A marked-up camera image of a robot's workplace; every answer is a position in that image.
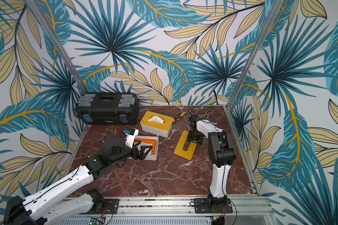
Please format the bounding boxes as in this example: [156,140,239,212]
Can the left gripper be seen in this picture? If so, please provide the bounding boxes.
[110,140,153,165]

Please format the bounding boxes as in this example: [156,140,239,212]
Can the white tissue box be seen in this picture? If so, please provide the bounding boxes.
[134,136,159,161]
[140,111,173,137]

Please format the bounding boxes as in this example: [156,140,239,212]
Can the yellow wooden lid bottom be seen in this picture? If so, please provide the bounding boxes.
[174,131,197,160]

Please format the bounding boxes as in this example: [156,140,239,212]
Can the yellow wooden lid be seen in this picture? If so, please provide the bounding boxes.
[174,131,197,160]
[140,111,173,131]

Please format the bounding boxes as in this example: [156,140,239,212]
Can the yellow wooden lid top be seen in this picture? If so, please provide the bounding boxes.
[140,111,173,131]

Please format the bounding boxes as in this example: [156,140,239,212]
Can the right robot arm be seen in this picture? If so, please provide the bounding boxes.
[187,112,237,211]

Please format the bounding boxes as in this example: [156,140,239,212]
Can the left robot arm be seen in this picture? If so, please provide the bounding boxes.
[2,137,153,225]

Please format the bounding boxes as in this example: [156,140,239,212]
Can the yellow black screwdriver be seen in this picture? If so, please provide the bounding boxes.
[173,112,186,122]

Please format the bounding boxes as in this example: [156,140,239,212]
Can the black plastic toolbox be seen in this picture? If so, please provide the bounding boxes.
[75,92,139,125]

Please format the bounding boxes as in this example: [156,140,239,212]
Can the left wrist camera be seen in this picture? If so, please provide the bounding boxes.
[124,128,139,148]

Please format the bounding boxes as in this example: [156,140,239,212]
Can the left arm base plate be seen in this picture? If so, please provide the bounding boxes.
[95,198,120,215]

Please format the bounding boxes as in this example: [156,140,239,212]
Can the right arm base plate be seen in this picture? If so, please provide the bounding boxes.
[192,197,233,214]

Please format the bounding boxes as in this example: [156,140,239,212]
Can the aluminium front rail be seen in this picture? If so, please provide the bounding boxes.
[54,195,278,225]

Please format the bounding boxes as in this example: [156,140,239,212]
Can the right aluminium corner post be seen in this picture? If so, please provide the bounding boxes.
[226,0,284,111]

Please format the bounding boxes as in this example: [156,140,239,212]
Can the aluminium corner post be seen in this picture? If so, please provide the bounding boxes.
[226,0,284,111]
[26,0,88,94]

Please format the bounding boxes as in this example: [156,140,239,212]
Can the left aluminium corner post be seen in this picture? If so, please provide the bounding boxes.
[26,0,88,94]

